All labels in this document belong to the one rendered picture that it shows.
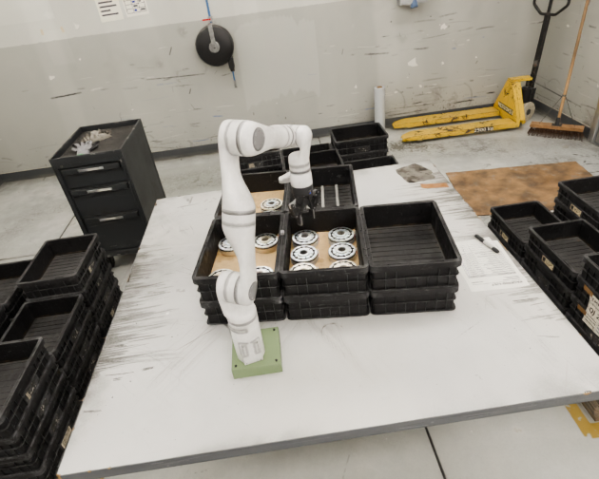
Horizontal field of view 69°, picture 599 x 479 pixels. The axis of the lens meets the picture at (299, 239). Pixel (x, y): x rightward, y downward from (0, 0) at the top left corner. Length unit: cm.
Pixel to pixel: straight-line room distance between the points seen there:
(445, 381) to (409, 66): 404
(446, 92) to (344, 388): 429
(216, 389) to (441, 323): 78
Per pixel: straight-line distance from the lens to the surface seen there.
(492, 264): 187
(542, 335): 163
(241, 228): 117
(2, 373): 226
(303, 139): 140
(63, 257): 286
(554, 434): 228
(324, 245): 172
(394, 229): 180
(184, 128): 503
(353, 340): 152
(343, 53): 486
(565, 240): 268
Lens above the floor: 182
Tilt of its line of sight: 34 degrees down
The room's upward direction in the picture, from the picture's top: 8 degrees counter-clockwise
